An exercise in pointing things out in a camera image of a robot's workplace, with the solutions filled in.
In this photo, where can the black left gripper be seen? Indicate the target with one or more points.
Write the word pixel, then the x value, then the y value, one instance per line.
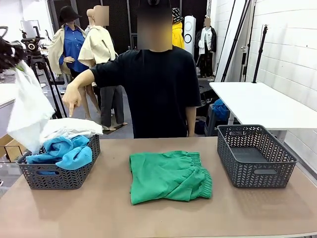
pixel 10 55

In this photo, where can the white top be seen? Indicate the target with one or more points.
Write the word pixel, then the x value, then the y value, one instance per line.
pixel 29 104

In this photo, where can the light blue top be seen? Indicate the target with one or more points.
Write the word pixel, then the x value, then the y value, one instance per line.
pixel 74 156

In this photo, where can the person's left forearm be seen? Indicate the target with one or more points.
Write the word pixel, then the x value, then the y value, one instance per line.
pixel 190 121

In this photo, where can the person's right hand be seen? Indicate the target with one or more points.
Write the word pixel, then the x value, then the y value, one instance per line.
pixel 72 99

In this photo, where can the whiteboard panel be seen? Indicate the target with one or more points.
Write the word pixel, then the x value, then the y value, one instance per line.
pixel 28 27

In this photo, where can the mannequin with blue shirt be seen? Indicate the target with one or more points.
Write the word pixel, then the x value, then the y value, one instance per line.
pixel 71 49

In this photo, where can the black brimmed hat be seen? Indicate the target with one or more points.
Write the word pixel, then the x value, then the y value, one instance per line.
pixel 67 15

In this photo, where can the mannequin with cream shirt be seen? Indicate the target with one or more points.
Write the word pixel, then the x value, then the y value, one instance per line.
pixel 99 49

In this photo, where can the wooden shelf unit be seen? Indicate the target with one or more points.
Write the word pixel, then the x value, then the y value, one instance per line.
pixel 12 152

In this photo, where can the grey plastic lattice basket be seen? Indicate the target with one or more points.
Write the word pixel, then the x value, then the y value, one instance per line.
pixel 250 173
pixel 69 177

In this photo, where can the person in black t-shirt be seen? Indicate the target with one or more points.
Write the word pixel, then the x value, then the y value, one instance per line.
pixel 158 94

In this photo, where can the mannequin with yellow jacket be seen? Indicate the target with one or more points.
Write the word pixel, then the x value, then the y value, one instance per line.
pixel 177 37

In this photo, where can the patterned bucket hat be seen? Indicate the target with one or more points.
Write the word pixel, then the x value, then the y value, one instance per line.
pixel 177 15

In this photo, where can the white tower air conditioner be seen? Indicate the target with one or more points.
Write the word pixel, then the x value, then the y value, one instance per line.
pixel 190 37

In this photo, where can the green elastic-waist shorts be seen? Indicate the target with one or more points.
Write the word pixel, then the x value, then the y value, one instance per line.
pixel 161 178

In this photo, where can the figure in black white jacket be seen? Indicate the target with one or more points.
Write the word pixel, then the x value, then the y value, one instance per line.
pixel 205 39

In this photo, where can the black crate stool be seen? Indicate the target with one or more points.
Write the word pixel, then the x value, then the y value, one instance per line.
pixel 210 124

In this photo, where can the blue cloth bundle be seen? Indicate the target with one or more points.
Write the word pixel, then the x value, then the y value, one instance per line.
pixel 220 109

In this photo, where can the leaning black folded stand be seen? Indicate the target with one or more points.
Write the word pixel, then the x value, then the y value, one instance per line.
pixel 235 41
pixel 245 64

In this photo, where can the large white table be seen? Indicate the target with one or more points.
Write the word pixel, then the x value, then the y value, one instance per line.
pixel 255 104

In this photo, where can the upright black light stand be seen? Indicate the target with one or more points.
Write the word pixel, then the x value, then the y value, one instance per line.
pixel 258 59

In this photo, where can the black camera tripod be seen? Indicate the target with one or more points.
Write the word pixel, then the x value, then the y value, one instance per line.
pixel 32 46

